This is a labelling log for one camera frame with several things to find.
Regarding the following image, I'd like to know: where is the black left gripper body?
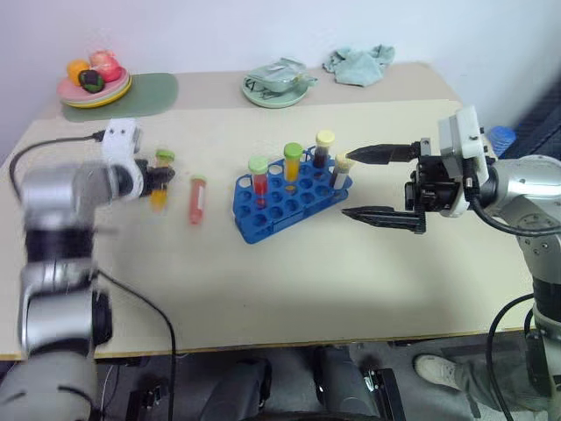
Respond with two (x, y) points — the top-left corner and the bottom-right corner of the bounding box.
(135, 158), (156, 198)

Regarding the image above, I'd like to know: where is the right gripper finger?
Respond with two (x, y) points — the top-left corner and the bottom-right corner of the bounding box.
(340, 204), (429, 236)
(345, 140), (423, 167)

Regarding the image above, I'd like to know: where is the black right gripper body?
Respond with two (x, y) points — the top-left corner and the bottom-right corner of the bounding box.
(403, 137), (460, 216)

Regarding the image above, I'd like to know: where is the yellow test tube green cap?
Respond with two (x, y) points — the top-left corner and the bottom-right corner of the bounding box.
(148, 148), (177, 216)

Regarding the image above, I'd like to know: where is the orange test tube green cap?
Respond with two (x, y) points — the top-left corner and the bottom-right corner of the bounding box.
(282, 142), (304, 184)

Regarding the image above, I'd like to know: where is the red test tube green cap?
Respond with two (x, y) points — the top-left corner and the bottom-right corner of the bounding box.
(247, 155), (270, 208)

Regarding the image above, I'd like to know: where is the blue test tube rack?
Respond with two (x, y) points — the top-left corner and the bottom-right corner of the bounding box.
(231, 146), (352, 246)

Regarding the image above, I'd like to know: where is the dark tube pale yellow cap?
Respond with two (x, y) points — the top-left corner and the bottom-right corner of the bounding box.
(329, 153), (356, 192)

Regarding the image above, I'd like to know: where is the dark red tube yellow cap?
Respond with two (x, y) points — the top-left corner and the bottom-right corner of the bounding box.
(312, 130), (337, 170)

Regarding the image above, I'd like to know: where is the green placemat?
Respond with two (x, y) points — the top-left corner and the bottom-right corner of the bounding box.
(60, 72), (181, 124)

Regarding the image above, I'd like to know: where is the blue bottle cap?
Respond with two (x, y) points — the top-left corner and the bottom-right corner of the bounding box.
(486, 125), (516, 156)

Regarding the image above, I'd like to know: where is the yellow plate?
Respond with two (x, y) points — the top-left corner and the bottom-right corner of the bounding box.
(60, 77), (133, 108)

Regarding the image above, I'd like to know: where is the light green plate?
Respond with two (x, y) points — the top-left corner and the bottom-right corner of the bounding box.
(64, 89), (131, 111)

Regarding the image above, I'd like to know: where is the teal crumpled cloth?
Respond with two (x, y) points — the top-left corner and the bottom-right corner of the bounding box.
(322, 43), (397, 88)

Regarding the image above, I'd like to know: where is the dark brown toy fruit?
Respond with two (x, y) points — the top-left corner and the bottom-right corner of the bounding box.
(77, 68), (106, 94)

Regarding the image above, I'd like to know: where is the pink plate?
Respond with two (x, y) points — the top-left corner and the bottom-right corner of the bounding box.
(55, 69), (131, 103)

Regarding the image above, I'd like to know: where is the pink toy peach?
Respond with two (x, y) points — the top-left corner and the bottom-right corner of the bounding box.
(87, 49), (123, 83)

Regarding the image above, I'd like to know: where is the pale green plate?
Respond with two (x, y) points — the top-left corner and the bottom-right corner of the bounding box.
(240, 72), (313, 109)

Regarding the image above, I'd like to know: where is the black ribbed mat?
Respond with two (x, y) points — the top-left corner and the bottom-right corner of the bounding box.
(495, 78), (561, 162)

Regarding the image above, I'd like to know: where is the orange toy fruit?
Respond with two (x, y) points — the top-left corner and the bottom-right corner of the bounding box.
(66, 59), (91, 82)

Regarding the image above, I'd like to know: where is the clear plastic packet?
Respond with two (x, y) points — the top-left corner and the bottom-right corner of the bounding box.
(245, 56), (319, 94)

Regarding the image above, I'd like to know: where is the white shoe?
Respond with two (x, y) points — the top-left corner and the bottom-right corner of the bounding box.
(413, 353), (462, 392)

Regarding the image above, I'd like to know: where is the dark grey rounded shape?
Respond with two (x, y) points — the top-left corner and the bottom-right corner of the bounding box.
(191, 356), (273, 421)
(313, 346), (383, 421)

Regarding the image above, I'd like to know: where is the black box under table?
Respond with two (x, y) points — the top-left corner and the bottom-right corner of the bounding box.
(125, 380), (173, 421)
(362, 367), (408, 421)

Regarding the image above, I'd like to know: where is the grey trouser leg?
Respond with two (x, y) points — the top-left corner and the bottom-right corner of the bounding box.
(450, 349), (543, 414)

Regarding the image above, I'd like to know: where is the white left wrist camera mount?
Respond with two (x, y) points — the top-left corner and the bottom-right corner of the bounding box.
(101, 118), (146, 201)

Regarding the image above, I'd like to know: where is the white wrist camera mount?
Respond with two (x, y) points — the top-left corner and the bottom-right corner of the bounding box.
(437, 104), (495, 219)
(101, 118), (146, 201)

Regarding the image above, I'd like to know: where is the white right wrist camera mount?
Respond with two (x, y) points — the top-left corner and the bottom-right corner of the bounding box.
(437, 104), (495, 219)

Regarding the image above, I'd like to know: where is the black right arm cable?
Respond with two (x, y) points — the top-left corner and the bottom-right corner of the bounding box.
(486, 292), (536, 421)
(464, 175), (561, 236)

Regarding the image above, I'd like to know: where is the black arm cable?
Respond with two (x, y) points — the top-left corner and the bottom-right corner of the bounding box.
(486, 292), (536, 421)
(8, 130), (107, 195)
(93, 268), (179, 421)
(464, 175), (561, 236)

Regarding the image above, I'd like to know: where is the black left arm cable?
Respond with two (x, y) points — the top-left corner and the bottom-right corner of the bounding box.
(93, 268), (179, 421)
(8, 130), (107, 195)

